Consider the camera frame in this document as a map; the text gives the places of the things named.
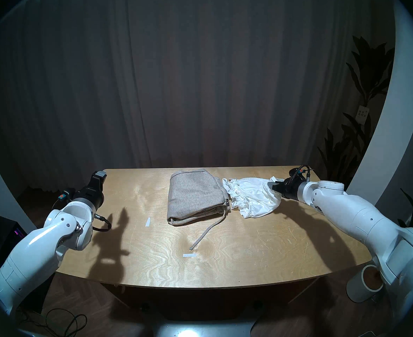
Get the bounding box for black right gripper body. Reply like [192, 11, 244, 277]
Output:
[279, 177, 307, 201]

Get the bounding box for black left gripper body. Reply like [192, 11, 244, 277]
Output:
[74, 175, 105, 211]

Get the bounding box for white frilled shorts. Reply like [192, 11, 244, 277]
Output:
[222, 177, 282, 219]

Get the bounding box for grey drawstring pants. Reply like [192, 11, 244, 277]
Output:
[167, 169, 232, 251]

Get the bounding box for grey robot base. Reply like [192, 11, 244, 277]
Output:
[150, 321, 256, 337]

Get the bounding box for black computer tower with lights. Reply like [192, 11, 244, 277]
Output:
[0, 216, 56, 314]

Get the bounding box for small plant in white pot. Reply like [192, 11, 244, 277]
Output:
[346, 189, 413, 303]

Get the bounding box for beige pleated curtain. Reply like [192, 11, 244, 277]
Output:
[0, 0, 393, 196]

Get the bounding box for tall dark leafy plant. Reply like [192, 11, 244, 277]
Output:
[317, 36, 396, 200]

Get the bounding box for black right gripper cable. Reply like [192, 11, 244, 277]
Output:
[289, 165, 312, 182]

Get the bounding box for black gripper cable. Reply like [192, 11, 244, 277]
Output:
[289, 165, 312, 182]
[52, 188, 112, 232]

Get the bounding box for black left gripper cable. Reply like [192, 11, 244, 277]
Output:
[52, 188, 112, 232]

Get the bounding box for black floor cable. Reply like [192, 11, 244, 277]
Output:
[17, 306, 87, 337]

